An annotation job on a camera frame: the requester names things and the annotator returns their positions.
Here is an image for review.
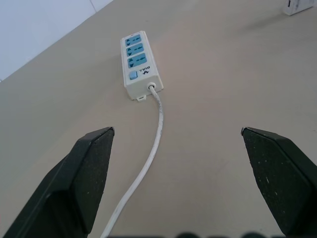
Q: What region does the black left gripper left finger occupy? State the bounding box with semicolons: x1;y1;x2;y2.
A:
0;126;115;238

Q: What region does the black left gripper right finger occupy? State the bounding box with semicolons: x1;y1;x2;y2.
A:
240;126;317;238

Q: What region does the white power strip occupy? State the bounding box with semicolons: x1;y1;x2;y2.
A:
120;30;164;102

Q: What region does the white object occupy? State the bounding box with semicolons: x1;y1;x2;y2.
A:
283;0;315;16

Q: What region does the white power cable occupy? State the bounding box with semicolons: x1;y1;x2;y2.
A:
99;84;164;238

